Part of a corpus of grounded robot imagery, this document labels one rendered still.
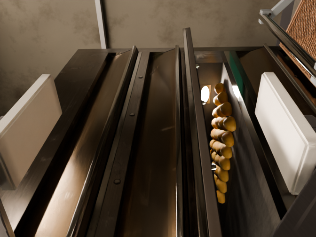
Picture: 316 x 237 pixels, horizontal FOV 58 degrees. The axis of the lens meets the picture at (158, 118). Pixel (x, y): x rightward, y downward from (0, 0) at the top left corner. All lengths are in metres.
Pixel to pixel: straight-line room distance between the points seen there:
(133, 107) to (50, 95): 1.05
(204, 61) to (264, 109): 1.66
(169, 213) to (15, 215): 0.42
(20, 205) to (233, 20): 3.54
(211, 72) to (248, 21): 2.26
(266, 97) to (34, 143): 0.13
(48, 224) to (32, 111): 0.71
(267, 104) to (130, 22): 3.85
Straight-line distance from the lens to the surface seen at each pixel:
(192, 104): 0.96
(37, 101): 0.17
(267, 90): 0.17
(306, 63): 0.75
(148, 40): 4.03
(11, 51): 4.67
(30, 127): 0.17
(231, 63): 1.66
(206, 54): 1.82
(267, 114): 0.17
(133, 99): 1.28
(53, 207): 0.89
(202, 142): 0.79
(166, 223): 0.77
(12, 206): 0.93
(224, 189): 1.71
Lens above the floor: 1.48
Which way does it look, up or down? 3 degrees up
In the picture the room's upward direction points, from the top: 90 degrees counter-clockwise
